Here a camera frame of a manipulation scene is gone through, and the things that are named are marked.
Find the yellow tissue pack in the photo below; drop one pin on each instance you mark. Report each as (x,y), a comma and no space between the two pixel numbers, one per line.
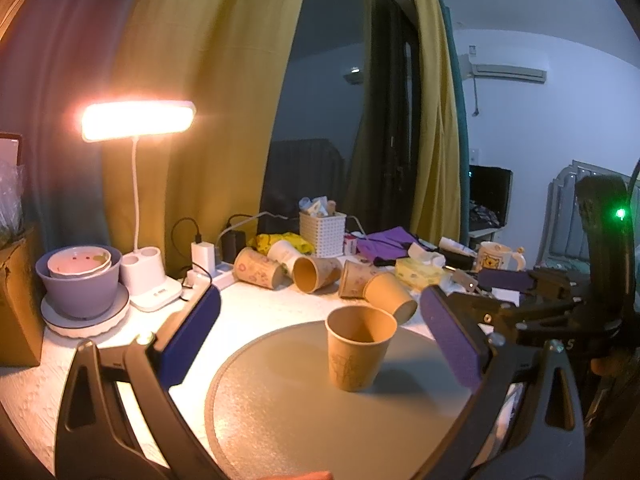
(417,271)

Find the white printed mug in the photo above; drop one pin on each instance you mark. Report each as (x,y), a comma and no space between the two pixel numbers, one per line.
(492,259)

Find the white tube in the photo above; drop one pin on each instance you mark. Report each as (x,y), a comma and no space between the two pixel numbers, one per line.
(455,246)

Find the teal curtain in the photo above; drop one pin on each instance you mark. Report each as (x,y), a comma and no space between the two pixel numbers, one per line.
(462,160)

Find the small silver box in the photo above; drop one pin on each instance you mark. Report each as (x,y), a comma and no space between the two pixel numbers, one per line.
(464,281)

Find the white power strip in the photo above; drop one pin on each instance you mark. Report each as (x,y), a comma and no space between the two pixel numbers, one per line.
(220,277)

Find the round grey mat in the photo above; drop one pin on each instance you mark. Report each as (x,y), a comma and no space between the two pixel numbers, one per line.
(280,410)

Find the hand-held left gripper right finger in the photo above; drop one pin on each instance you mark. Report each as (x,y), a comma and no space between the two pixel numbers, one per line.
(452,337)

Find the white air conditioner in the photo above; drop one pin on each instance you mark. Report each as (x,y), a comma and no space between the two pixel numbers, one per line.
(507,72)

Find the purple cloth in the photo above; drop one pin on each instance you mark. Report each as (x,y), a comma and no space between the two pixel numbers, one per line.
(390,242)

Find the white charger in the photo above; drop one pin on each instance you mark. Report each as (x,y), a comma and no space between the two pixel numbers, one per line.
(202,257)

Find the white woven basket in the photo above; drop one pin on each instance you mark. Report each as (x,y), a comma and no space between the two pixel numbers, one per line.
(322,235)

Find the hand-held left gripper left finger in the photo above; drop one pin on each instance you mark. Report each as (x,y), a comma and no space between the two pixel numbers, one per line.
(192,335)

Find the small pink white box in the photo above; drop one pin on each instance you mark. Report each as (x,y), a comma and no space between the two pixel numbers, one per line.
(350,245)

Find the white round base plate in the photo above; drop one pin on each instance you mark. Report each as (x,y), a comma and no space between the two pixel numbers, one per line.
(85,325)

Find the white paper cup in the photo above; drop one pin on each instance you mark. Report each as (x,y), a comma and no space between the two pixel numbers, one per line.
(285,255)

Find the cardboard box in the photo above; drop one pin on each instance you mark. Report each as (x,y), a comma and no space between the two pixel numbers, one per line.
(17,305)

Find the black monitor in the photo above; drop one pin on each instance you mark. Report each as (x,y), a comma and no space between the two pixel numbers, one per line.
(492,190)

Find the grey chair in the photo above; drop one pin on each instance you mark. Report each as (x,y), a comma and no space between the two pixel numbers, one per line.
(562,220)

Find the white textured tablecloth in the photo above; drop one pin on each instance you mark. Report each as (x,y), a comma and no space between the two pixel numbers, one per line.
(45,400)

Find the purple bowl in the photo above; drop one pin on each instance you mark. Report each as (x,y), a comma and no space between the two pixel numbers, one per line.
(82,292)

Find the clear plastic bag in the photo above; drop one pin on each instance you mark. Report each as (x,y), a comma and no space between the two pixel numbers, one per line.
(10,200)

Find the small pale bowl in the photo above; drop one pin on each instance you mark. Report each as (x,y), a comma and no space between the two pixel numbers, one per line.
(77,262)

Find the yellow printed bag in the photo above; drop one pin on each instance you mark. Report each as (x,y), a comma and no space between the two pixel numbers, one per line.
(265,242)

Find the white desk lamp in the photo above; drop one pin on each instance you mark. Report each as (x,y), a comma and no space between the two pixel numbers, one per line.
(137,121)

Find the black charger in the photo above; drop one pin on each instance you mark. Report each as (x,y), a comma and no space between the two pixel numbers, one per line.
(233,247)

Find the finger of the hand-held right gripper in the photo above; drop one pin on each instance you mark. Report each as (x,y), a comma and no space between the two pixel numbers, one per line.
(492,312)
(502,280)

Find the yellow curtain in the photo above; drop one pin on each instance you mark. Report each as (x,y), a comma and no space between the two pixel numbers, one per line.
(435,125)
(200,110)

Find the brown paper cup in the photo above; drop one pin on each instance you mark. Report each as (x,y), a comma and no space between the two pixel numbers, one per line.
(257,267)
(390,297)
(360,352)
(356,279)
(315,272)

